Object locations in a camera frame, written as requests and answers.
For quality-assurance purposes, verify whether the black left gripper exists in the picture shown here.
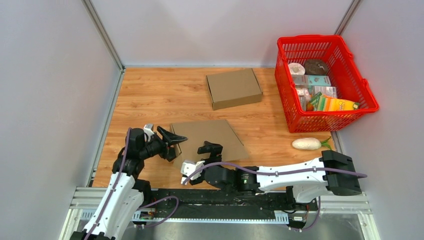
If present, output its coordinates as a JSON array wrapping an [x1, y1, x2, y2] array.
[[139, 126, 187, 163]]

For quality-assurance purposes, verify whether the brown cardboard sheet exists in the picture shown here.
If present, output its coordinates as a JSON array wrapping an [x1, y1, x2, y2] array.
[[170, 119, 249, 170]]

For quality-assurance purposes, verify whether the brown cardboard box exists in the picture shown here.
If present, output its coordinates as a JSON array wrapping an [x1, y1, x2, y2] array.
[[206, 68, 263, 111]]

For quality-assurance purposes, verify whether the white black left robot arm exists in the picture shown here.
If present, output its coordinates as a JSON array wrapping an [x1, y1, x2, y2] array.
[[70, 124, 187, 240]]

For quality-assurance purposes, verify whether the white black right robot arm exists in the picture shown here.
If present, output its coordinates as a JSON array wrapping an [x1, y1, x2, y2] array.
[[180, 141, 367, 210]]

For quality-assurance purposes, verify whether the pink white product box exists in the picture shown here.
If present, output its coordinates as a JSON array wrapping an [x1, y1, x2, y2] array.
[[296, 86, 338, 111]]

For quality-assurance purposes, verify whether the green product box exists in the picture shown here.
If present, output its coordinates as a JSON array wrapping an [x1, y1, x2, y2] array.
[[306, 92, 322, 112]]

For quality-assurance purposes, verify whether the teal product box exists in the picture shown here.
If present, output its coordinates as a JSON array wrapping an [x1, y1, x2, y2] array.
[[291, 75, 332, 88]]

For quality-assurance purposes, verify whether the orange yellow product box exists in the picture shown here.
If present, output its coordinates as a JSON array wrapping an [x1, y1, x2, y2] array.
[[316, 96, 359, 112]]

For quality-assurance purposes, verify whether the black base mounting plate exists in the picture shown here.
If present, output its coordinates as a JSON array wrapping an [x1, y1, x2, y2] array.
[[142, 188, 318, 220]]

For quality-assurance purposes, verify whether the white egg-shaped object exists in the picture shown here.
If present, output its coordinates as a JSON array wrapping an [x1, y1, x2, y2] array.
[[291, 137, 322, 151]]

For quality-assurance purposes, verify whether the green leafy item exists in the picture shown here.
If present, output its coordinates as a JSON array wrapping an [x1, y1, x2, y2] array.
[[320, 136, 332, 150]]

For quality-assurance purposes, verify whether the white round container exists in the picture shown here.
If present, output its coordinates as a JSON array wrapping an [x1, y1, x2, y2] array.
[[288, 62, 306, 75]]

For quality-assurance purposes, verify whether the red plastic basket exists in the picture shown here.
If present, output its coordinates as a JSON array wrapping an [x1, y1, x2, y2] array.
[[274, 35, 380, 133]]

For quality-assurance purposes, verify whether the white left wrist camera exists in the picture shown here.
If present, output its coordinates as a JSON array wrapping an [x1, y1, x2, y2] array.
[[143, 123, 155, 142]]

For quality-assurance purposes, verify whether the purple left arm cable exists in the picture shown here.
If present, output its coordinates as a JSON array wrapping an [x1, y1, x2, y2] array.
[[82, 127, 180, 240]]

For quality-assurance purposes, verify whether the aluminium rail frame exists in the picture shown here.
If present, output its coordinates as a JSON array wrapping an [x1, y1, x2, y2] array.
[[59, 187, 382, 240]]

